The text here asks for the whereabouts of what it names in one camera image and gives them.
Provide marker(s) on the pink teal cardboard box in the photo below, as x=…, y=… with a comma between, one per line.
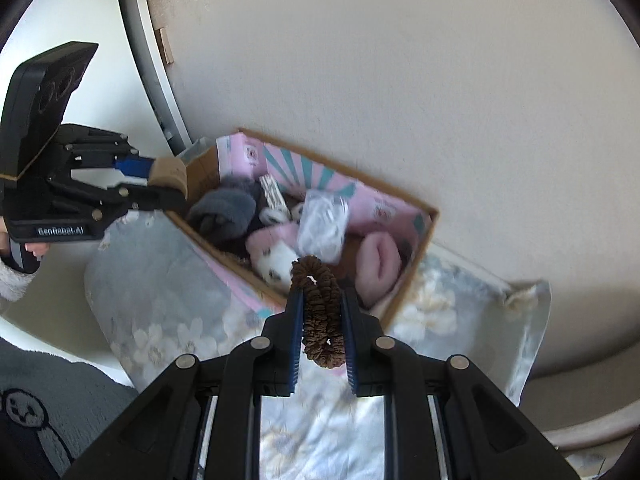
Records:
x=374, y=206

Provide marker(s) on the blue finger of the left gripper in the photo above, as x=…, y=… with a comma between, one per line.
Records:
x=134, y=166
x=149, y=198

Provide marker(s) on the white panda print sock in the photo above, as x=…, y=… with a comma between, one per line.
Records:
x=274, y=265

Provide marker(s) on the grey fluffy sock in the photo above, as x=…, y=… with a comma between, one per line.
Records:
x=225, y=213

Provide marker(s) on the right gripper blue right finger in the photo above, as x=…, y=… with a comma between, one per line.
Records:
x=442, y=418

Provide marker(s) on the white leopard print sock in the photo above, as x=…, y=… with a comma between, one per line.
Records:
x=271, y=217

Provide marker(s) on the pink fluffy sock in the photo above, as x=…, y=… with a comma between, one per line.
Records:
x=378, y=265
x=261, y=240

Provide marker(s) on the beige cork cylinder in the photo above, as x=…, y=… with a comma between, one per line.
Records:
x=169, y=172

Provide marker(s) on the brown hair scrunchie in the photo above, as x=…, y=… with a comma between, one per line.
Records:
x=322, y=336

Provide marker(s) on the light blue floral cloth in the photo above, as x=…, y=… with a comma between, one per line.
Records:
x=156, y=295

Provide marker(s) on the white floral small box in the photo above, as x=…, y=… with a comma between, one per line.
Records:
x=273, y=196

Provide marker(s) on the person left hand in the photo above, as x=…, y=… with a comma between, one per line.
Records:
x=24, y=258

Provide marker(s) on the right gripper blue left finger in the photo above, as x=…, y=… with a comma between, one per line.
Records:
x=201, y=419

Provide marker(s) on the clear crinkled plastic bag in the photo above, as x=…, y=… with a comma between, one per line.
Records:
x=322, y=226

